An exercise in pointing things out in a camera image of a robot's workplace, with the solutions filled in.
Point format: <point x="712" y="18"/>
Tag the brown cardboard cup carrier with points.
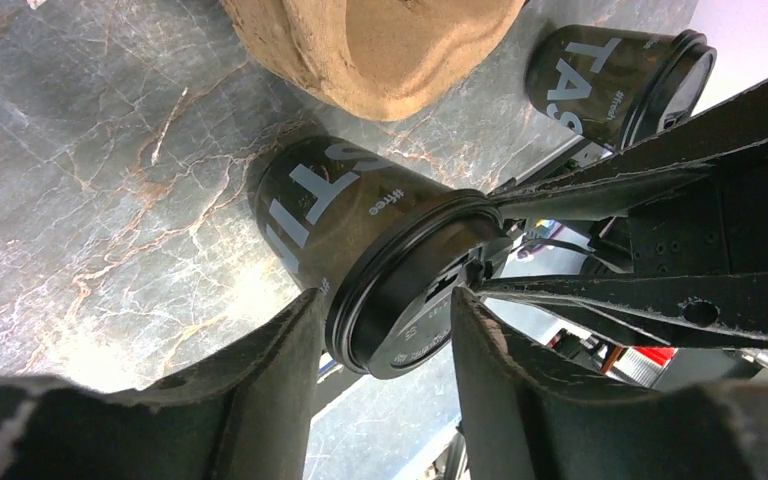
<point x="377" y="60"/>

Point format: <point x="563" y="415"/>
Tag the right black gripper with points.
<point x="694" y="204"/>

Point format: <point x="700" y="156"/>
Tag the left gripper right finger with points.
<point x="530" y="413"/>

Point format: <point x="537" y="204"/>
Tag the black coffee cup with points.
<point x="322" y="201"/>
<point x="591" y="79"/>

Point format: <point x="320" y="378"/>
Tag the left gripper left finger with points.
<point x="244" y="412"/>

